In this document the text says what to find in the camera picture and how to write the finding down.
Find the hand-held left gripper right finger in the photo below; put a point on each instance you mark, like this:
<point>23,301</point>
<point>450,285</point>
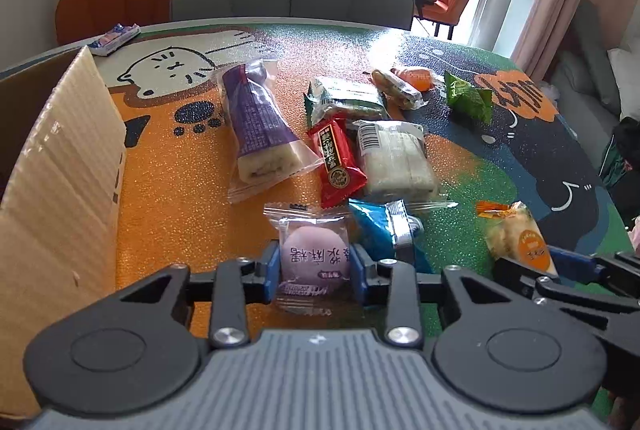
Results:
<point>357,270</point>

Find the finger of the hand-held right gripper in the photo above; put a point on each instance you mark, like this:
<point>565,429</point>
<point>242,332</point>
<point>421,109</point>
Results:
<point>575,265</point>
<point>525,285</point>

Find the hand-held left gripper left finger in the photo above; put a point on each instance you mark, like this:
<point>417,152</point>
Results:
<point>270,267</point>

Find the round purple mochi packet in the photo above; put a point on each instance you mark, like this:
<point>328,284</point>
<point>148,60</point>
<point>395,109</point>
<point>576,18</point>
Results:
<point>312,255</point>

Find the blue snack packet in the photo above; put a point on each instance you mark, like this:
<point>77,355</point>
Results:
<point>375,225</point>

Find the orange label rice cracker packet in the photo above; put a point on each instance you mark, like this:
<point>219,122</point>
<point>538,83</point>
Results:
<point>510,235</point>

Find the red snack packet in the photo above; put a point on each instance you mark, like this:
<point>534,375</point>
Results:
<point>337,159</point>

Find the white layered cake packet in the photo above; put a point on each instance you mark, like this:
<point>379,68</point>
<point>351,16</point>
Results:
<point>395,159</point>

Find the long purple cake packet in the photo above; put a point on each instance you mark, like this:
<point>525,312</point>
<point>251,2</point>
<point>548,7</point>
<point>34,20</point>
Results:
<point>260,124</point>

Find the green and white biscuit packet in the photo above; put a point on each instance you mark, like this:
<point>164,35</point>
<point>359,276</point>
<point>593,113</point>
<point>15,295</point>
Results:
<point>345,99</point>

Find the brown and white snack packet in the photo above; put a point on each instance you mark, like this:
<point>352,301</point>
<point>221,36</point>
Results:
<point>397,89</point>

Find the green leaf-shaped snack packet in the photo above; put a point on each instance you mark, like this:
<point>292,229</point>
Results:
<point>465,97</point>

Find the cardboard box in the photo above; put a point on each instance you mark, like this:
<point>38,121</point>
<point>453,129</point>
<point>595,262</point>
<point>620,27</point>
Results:
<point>60,190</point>

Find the dark clothes pile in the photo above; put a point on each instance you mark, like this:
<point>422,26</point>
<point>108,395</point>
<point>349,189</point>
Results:
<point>622,159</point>

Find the cat print table mat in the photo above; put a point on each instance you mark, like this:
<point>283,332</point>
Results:
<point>165,210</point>

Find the white fluffy wad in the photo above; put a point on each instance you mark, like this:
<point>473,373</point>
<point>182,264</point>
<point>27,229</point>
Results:
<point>550,90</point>

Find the grey sofa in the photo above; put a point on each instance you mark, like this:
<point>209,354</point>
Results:
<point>575,79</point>

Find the white pillow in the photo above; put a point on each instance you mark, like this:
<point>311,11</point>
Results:
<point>625,79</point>

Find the small orange snack packet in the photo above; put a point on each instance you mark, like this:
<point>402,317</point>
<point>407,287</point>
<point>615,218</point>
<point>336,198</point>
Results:
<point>420,77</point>

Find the grey cushion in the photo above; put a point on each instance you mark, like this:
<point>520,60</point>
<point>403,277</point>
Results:
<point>595,54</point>

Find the blue tissue pack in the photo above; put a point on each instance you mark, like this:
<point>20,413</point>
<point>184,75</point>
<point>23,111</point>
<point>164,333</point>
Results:
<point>115,38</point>

